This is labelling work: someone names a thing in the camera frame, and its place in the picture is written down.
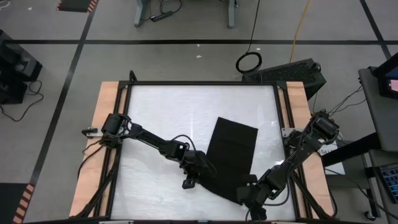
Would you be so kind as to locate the black monitor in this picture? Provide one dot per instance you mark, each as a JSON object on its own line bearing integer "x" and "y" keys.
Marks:
{"x": 388, "y": 77}

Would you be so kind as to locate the black equipment stack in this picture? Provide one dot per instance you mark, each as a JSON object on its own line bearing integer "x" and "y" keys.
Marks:
{"x": 15, "y": 62}

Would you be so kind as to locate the black metal table frame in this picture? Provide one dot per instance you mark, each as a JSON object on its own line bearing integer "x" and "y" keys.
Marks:
{"x": 202, "y": 83}

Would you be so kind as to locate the blue-lit keyboard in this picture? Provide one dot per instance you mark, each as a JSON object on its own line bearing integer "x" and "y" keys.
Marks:
{"x": 390, "y": 183}

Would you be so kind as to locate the black mat orange-striped edge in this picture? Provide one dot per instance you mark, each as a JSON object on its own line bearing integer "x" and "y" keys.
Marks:
{"x": 74, "y": 4}
{"x": 9, "y": 202}

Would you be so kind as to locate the white paper sheet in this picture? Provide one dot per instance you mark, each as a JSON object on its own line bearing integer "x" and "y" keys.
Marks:
{"x": 337, "y": 165}

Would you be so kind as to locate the black cart bar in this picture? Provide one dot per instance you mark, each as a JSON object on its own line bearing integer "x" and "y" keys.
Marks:
{"x": 351, "y": 151}

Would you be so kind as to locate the black power strip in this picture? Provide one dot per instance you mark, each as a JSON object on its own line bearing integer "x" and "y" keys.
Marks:
{"x": 161, "y": 16}

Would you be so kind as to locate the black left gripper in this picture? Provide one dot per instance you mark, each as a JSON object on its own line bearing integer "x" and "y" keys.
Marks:
{"x": 197, "y": 163}

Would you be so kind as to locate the silver mounting bracket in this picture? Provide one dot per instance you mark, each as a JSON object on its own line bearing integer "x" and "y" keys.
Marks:
{"x": 91, "y": 131}
{"x": 287, "y": 132}

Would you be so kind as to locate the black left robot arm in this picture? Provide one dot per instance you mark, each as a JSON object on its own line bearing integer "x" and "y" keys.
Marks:
{"x": 149, "y": 138}

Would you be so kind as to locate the black towel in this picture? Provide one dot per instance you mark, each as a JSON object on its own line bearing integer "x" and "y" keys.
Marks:
{"x": 233, "y": 146}

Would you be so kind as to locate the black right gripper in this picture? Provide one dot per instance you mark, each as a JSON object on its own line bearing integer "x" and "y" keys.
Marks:
{"x": 253, "y": 191}

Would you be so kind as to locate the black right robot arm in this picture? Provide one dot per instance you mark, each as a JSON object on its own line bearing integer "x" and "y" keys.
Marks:
{"x": 280, "y": 174}

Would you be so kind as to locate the grey-legged wooden desk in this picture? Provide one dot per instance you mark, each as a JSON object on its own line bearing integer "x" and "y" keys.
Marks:
{"x": 140, "y": 14}

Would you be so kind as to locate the black caster wheel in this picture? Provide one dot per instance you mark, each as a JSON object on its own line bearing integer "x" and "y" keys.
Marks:
{"x": 370, "y": 215}

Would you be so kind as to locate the grey cart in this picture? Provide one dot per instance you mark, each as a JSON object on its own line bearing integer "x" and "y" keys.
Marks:
{"x": 379, "y": 118}

